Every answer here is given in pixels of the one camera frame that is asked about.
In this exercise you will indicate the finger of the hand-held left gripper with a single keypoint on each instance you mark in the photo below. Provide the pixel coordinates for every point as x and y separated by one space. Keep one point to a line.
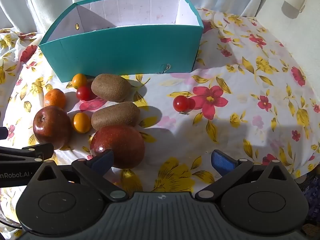
30 150
3 133

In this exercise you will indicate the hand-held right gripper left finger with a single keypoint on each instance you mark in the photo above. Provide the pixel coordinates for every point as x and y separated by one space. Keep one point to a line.
103 159

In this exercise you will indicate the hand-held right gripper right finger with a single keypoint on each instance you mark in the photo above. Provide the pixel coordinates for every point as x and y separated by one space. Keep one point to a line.
221 160

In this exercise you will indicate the large red apple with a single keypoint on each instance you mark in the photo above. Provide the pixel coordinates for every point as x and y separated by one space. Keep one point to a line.
122 142

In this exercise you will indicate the small dark red apple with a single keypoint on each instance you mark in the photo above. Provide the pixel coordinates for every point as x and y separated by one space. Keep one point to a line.
51 127

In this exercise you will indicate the yellow cherry tomato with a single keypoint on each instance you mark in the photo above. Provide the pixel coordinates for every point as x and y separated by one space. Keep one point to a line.
81 122
79 80

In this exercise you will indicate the brown kiwi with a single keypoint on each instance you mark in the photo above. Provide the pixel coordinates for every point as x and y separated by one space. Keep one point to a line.
111 88
115 116

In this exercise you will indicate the orange mandarin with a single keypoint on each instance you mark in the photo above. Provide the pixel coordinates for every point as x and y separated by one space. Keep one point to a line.
55 98

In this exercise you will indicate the teal cardboard box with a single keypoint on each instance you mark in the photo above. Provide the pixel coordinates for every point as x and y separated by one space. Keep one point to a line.
125 50

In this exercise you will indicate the floral tablecloth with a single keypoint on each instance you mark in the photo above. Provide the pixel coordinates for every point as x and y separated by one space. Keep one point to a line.
237 135

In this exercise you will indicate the red cherry tomato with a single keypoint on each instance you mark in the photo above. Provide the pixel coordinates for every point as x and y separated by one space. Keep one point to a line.
181 103
83 93

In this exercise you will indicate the dark patterned cloth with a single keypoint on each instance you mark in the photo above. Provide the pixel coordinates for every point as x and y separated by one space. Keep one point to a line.
311 192

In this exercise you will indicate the white curtain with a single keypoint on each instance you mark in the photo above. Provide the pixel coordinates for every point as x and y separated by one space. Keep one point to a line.
37 5

